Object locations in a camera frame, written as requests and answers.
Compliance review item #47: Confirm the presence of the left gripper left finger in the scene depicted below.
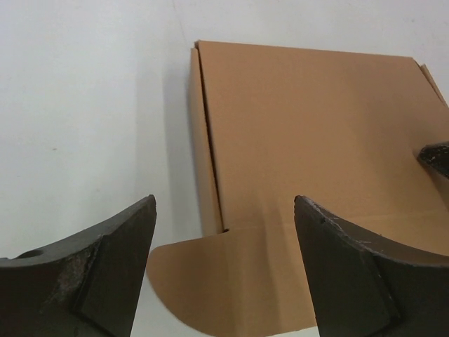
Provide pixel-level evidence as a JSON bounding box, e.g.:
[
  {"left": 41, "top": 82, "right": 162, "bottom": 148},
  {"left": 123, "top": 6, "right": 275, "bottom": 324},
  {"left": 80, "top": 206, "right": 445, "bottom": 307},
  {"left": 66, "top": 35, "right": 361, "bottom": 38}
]
[{"left": 1, "top": 195, "right": 156, "bottom": 336}]

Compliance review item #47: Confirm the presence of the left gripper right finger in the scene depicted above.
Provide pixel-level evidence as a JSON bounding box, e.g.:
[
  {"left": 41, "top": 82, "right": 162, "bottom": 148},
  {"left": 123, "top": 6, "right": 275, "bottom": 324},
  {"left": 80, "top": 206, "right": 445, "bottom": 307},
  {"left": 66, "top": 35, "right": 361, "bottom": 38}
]
[{"left": 295, "top": 196, "right": 448, "bottom": 336}]

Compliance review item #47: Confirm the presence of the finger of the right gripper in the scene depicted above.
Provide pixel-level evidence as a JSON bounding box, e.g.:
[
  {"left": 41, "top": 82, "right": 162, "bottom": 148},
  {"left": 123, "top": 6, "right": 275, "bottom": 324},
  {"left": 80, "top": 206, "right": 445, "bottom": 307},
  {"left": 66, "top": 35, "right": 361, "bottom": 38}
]
[{"left": 414, "top": 141, "right": 448, "bottom": 179}]

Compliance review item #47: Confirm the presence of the brown cardboard box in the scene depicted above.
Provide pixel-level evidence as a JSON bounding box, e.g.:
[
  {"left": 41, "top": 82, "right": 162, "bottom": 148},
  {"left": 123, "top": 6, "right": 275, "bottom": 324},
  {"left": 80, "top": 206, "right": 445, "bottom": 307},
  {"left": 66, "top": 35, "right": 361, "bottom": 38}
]
[{"left": 147, "top": 41, "right": 448, "bottom": 336}]

